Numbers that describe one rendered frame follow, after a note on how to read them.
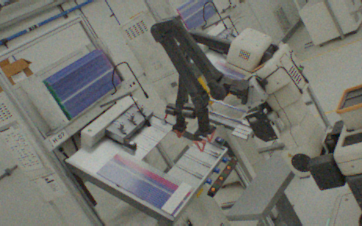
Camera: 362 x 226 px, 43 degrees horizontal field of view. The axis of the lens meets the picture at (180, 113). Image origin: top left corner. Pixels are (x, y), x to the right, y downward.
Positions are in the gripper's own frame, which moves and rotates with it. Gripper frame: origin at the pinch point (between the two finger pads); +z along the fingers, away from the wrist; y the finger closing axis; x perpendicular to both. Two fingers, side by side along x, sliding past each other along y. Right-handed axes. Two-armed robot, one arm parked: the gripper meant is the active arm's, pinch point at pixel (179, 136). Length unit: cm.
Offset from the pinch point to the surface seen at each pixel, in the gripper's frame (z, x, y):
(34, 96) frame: -32, -69, 49
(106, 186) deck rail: 1, -13, 60
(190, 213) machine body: 43, 20, 17
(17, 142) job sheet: -2, -76, 60
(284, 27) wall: 165, -89, -590
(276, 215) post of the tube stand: 64, 65, -32
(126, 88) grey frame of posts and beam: -14.6, -46.7, -9.3
